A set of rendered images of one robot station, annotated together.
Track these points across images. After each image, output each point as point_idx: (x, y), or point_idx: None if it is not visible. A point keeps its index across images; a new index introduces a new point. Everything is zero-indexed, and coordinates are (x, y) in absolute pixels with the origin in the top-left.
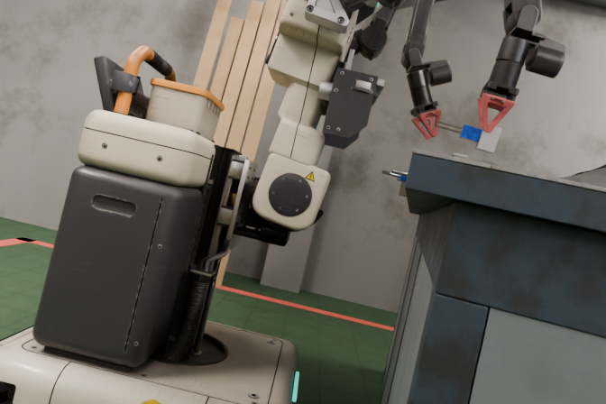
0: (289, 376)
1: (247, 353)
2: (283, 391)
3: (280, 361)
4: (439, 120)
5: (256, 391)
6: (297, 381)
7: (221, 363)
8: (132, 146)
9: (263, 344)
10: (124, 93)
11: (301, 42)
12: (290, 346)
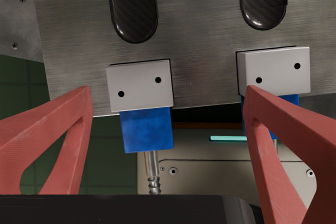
0: (245, 148)
1: (219, 188)
2: (284, 151)
3: (221, 159)
4: (334, 119)
5: (301, 171)
6: (235, 138)
7: (260, 204)
8: None
9: (182, 177)
10: None
11: None
12: (165, 150)
